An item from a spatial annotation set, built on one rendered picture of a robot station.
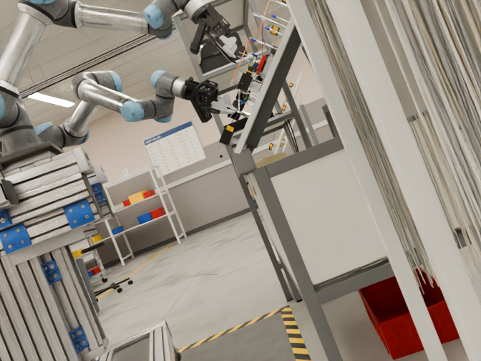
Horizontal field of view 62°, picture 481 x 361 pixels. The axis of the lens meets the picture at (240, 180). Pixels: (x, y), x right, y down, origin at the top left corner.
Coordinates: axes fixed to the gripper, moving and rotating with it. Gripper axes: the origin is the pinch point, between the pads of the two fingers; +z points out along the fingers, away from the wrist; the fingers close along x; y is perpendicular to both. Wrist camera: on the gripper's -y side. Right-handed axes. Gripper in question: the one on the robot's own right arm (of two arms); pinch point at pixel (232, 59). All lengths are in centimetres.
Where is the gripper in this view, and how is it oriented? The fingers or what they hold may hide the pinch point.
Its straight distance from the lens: 151.9
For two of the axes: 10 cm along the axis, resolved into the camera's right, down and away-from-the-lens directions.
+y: 7.4, -6.7, -0.5
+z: 6.7, 7.4, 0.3
